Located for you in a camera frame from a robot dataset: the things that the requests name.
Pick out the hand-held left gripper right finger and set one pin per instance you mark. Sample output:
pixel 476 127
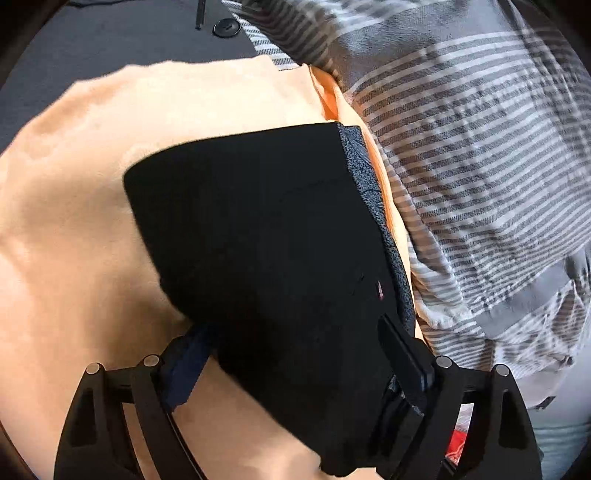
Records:
pixel 402 351

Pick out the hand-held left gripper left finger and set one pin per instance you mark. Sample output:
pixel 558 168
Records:
pixel 184 374

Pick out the black pants with blue stripes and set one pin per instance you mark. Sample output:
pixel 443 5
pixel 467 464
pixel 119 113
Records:
pixel 258 230

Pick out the red cloth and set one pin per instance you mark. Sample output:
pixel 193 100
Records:
pixel 458 444

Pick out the peach bed sheet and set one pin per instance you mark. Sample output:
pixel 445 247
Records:
pixel 69 230

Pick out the grey buttoned jacket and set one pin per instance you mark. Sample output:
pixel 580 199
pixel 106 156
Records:
pixel 115 41

